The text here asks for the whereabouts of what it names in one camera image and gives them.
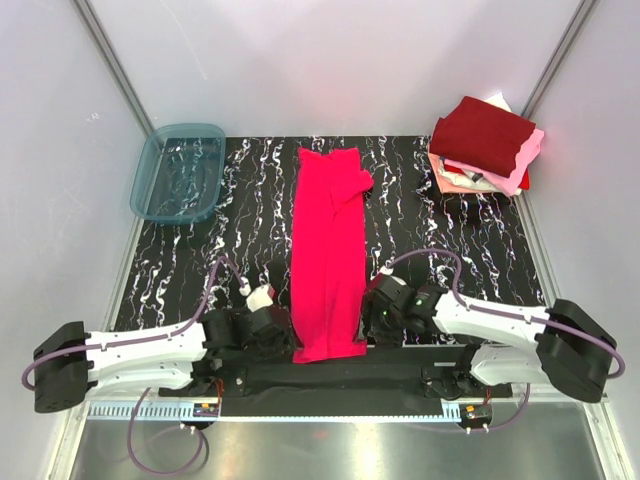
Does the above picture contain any bright pink t shirt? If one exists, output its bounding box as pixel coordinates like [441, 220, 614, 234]
[291, 148, 374, 364]

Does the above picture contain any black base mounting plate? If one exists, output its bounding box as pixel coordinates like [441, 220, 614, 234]
[159, 345, 512, 419]

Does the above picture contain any red folded shirt bottom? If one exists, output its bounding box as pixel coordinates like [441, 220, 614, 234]
[518, 169, 530, 191]

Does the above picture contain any translucent blue plastic basin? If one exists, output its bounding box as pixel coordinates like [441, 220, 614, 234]
[130, 123, 226, 225]

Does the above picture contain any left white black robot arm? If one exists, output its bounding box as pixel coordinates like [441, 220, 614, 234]
[22, 305, 297, 414]

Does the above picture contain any peach folded shirt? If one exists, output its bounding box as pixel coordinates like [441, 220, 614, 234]
[428, 153, 494, 194]

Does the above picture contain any light pink folded shirt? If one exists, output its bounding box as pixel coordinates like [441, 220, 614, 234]
[444, 129, 545, 196]

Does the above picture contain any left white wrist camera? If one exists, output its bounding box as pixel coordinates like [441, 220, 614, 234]
[240, 284, 275, 312]

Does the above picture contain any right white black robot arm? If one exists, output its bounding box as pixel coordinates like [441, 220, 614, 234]
[362, 274, 617, 403]

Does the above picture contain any dark red folded shirt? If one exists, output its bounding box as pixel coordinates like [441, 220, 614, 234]
[430, 96, 536, 177]

